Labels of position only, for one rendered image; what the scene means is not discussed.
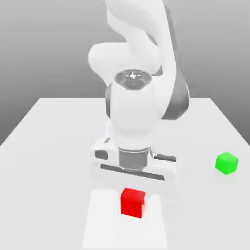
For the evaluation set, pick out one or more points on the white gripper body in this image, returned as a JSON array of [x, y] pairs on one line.
[[109, 176]]

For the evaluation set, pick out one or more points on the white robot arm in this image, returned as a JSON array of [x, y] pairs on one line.
[[134, 109]]

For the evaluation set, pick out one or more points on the small red cube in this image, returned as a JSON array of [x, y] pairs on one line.
[[131, 204]]

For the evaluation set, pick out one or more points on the small green cube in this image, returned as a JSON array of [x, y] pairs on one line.
[[226, 163]]

